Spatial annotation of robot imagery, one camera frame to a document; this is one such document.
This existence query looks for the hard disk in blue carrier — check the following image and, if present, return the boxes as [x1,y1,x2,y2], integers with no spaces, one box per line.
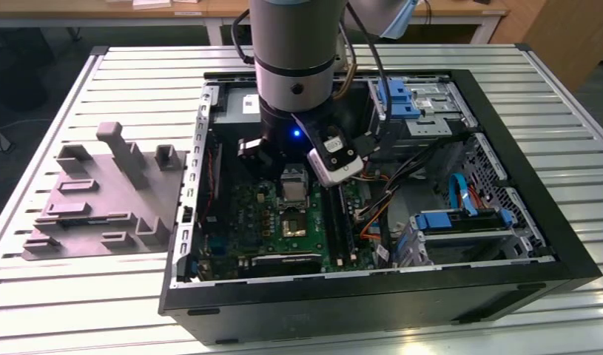
[412,208,514,234]

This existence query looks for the metal disk bay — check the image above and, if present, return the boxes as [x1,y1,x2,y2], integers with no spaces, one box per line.
[392,221,556,268]

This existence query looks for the black camera cable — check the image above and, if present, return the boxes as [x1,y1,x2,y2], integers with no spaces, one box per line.
[343,0,399,153]

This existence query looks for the black cable with silver plug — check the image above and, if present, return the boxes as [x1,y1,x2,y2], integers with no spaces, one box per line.
[229,9,257,69]

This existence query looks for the blue flat wire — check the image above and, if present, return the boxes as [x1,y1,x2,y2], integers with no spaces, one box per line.
[447,172,480,218]

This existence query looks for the metal drive cage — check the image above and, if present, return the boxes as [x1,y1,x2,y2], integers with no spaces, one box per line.
[365,78,480,163]

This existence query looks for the black cable with brown sleeve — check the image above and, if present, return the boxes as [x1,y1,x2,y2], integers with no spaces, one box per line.
[332,44,356,100]

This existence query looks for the grey parts rack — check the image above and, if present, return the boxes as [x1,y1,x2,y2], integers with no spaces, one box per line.
[21,121,189,262]

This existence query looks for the orange wires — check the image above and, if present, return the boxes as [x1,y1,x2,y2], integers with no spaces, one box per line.
[359,217,384,243]

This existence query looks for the pale blue floor cable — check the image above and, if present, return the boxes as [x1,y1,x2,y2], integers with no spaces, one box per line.
[0,117,53,131]

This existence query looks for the dark RAM stick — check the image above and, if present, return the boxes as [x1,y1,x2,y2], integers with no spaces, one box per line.
[53,217,111,228]

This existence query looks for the red black fan wire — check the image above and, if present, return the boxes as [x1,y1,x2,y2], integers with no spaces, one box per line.
[197,147,221,225]

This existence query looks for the black PC case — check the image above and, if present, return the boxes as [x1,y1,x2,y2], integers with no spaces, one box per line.
[157,68,603,347]

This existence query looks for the wooden cabinet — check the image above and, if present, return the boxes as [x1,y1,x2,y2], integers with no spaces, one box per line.
[491,0,603,93]

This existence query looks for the black graphics card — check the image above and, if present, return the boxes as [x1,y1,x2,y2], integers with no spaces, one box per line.
[248,252,324,277]

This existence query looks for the green motherboard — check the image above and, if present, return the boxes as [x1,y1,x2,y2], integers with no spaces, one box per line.
[192,168,381,281]

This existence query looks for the white box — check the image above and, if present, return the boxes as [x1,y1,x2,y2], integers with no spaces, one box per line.
[131,0,175,11]

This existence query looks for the CPU socket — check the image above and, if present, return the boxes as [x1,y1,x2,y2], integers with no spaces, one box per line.
[279,212,311,239]

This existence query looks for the black RAM slot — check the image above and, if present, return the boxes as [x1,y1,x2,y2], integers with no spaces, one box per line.
[324,184,347,266]
[337,184,359,260]

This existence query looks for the grey power supply unit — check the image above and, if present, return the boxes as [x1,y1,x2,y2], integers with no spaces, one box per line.
[209,87,283,182]

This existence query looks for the black case fan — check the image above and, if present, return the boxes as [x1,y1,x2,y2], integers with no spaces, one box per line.
[201,131,233,237]

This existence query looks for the blue plastic drive bracket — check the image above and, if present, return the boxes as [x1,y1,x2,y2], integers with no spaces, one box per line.
[379,79,423,121]

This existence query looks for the black cable bundle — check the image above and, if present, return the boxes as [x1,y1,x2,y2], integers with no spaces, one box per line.
[355,135,472,223]

